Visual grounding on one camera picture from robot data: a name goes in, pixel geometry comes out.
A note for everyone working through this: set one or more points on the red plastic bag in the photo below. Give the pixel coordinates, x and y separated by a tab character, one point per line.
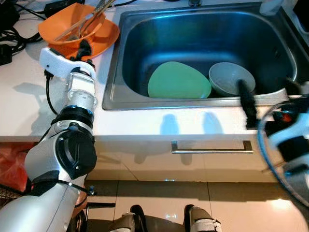
12	166

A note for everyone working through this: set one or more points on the grey bowl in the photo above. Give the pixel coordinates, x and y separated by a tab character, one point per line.
224	72

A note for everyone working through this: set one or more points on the white kitchen cabinet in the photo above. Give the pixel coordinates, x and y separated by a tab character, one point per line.
145	166

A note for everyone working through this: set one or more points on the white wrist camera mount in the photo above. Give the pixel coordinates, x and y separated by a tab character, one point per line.
289	135
55	62

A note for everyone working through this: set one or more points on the orange plate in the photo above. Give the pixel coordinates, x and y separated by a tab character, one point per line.
108	36

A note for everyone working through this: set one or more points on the stainless steel sink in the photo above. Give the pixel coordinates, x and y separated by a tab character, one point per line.
203	38

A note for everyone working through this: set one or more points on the green plate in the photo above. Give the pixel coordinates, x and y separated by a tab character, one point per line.
176	82

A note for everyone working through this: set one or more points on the black countertop appliance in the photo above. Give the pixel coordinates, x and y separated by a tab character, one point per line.
305	12

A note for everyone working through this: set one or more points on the orange bowl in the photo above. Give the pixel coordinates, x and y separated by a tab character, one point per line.
50	29

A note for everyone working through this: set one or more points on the black power adapter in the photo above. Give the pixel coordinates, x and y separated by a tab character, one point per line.
58	6

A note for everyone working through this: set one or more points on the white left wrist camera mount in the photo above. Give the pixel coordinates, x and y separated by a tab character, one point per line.
55	62

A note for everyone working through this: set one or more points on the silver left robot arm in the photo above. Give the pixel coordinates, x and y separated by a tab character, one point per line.
79	94

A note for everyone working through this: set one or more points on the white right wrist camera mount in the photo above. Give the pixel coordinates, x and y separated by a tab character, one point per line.
289	135

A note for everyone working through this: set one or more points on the black floor fan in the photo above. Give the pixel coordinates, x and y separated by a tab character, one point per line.
9	199

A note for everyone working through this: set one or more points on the robot right leg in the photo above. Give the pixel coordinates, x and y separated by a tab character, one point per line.
203	223

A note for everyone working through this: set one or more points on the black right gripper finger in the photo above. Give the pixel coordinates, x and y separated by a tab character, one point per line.
293	86
247	104

